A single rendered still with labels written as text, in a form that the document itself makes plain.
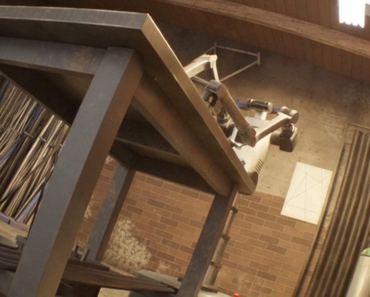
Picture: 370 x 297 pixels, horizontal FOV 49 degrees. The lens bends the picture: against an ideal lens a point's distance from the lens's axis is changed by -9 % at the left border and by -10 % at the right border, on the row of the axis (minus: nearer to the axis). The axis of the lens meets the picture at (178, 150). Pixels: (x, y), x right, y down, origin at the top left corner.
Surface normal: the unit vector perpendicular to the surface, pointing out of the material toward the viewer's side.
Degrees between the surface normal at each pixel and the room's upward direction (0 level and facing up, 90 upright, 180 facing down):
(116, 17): 90
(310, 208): 90
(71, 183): 90
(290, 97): 90
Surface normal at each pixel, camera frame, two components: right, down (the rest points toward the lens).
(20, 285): -0.31, -0.33
